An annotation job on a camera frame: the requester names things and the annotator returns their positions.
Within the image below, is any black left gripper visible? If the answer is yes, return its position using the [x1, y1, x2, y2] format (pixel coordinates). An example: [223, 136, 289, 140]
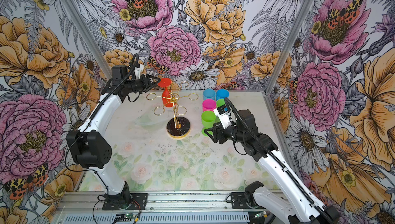
[125, 73, 162, 93]

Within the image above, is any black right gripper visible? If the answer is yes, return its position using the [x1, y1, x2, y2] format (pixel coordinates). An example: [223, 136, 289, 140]
[204, 121, 246, 145]

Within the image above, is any green wine glass back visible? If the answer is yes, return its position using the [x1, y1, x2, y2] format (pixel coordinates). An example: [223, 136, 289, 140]
[201, 111, 216, 137]

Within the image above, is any green wine glass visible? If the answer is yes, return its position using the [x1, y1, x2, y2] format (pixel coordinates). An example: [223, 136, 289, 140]
[201, 111, 216, 137]
[216, 98, 226, 107]

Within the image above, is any red wine glass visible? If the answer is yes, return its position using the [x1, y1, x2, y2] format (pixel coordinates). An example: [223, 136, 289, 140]
[158, 78, 173, 108]

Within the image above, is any pink wine glass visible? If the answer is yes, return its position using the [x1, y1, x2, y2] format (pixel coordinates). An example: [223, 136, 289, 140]
[202, 99, 217, 112]

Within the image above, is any green wine glass front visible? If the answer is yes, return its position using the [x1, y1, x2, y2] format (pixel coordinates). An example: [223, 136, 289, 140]
[216, 98, 226, 107]

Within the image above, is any light blue wine glass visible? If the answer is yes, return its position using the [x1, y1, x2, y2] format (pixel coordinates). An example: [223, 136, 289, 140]
[203, 89, 216, 100]

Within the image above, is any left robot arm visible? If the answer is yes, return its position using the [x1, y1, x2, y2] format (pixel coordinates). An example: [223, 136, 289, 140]
[66, 64, 160, 210]

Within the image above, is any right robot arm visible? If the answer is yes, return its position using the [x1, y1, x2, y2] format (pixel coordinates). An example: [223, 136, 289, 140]
[205, 106, 340, 224]

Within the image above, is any gold wine glass rack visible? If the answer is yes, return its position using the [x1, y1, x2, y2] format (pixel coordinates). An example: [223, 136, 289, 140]
[146, 91, 199, 139]

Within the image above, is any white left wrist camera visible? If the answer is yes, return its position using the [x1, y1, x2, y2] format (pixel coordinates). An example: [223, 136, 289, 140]
[132, 64, 146, 80]

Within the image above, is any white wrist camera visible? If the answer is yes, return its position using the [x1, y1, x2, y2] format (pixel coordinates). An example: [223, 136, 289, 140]
[132, 64, 146, 80]
[214, 104, 236, 129]

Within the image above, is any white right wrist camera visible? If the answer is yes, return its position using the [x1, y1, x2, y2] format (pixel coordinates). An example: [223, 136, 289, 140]
[214, 104, 236, 129]

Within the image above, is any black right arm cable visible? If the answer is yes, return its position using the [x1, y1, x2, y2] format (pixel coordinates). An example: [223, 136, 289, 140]
[224, 97, 334, 224]

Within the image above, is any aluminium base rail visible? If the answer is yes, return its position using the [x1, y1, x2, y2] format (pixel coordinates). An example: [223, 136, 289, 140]
[52, 189, 278, 224]

